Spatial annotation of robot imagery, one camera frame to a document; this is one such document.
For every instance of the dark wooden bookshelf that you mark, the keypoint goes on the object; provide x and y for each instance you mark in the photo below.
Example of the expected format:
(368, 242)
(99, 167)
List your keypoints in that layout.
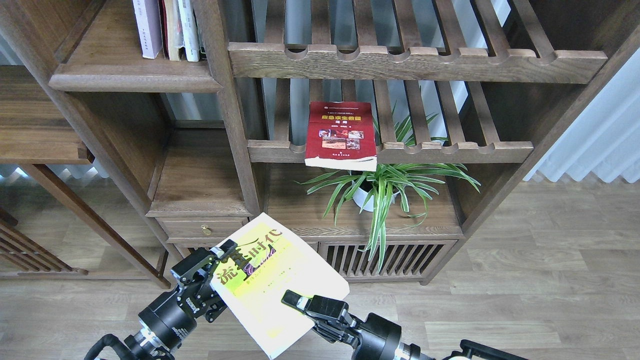
(214, 142)

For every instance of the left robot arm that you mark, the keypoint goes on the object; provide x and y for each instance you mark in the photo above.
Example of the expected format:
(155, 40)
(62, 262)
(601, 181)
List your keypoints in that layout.
(127, 350)

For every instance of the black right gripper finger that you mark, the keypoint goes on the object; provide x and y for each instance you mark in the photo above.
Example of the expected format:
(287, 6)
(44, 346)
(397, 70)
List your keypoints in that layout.
(315, 305)

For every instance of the dark red upright book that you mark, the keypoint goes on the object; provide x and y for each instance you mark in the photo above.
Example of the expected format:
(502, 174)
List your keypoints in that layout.
(164, 28)

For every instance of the yellow cover book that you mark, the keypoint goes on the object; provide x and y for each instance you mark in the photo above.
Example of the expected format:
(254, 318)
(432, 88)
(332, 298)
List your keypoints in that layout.
(269, 260)

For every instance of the white upright book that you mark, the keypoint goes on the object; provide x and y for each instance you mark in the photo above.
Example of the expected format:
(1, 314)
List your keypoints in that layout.
(191, 42)

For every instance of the tan upright book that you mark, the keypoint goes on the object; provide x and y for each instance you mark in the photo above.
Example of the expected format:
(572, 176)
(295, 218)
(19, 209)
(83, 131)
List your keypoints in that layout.
(175, 41)

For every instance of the red cover book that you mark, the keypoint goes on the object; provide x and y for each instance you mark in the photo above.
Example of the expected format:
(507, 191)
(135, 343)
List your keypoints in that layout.
(341, 135)

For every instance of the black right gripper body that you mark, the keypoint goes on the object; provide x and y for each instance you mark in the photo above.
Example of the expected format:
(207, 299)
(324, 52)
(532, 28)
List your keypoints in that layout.
(377, 338)

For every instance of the white curtain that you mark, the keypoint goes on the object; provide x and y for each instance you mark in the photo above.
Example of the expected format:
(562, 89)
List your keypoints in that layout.
(603, 143)

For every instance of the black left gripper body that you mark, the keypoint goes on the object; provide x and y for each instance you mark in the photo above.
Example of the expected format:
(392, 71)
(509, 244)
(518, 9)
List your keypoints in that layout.
(171, 317)

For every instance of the white lavender cover book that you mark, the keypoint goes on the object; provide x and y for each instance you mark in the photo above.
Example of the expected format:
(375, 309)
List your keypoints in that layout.
(148, 21)

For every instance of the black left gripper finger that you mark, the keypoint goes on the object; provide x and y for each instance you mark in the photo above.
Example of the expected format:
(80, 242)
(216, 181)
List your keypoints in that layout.
(195, 272)

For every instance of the brass drawer knob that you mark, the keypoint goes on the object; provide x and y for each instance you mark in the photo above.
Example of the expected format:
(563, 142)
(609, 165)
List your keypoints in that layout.
(206, 231)

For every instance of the white plant pot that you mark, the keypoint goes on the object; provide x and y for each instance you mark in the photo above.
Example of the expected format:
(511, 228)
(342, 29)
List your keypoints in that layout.
(360, 196)

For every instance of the wooden side table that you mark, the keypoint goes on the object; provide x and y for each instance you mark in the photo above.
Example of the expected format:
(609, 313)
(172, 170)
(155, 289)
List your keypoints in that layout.
(34, 137)

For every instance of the green spider plant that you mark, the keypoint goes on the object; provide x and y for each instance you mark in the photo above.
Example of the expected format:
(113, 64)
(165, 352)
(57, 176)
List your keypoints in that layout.
(413, 182)

